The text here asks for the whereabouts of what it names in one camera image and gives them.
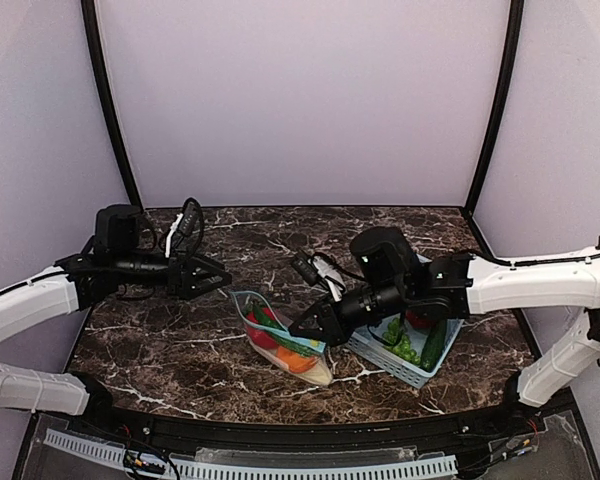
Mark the white slotted cable duct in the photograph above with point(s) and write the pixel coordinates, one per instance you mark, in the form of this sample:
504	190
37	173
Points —
210	463

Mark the black front rail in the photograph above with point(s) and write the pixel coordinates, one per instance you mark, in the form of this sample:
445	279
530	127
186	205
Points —
463	431

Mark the clear zip top bag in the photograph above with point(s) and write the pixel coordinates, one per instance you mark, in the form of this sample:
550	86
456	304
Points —
245	301

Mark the red tomato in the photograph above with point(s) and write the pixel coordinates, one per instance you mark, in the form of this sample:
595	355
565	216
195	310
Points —
258	337

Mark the green cucumber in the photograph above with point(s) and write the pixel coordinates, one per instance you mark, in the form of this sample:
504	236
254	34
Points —
434	346

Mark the pink red apple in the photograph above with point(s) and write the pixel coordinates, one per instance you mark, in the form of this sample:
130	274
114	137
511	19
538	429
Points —
418	322

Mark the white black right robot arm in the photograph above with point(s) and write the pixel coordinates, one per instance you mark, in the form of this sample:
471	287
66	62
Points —
571	279

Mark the light blue plastic basket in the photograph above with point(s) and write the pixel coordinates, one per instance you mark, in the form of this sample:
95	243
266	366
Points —
395	360

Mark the white radish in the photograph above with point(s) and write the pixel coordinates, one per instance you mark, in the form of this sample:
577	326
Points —
319	375

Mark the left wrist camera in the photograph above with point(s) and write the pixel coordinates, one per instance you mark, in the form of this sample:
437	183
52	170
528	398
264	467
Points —
186	233

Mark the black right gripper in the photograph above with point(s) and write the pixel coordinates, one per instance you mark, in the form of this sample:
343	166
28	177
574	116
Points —
334	321

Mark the green grapes bunch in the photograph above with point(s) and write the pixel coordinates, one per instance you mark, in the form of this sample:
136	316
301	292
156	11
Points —
399	343

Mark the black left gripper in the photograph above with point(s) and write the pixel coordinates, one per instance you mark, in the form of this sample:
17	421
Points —
175	275

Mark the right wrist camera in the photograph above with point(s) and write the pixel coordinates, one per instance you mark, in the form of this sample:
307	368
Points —
316	270

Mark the green leafy vegetable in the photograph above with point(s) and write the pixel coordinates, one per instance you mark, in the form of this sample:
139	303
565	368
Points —
296	347

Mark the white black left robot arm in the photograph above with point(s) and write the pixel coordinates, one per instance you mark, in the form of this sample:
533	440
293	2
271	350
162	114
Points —
112	258

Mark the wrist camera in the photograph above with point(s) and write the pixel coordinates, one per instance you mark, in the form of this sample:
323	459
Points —
186	233
316	270

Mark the orange fruit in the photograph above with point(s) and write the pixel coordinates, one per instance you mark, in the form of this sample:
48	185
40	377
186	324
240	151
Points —
295	362

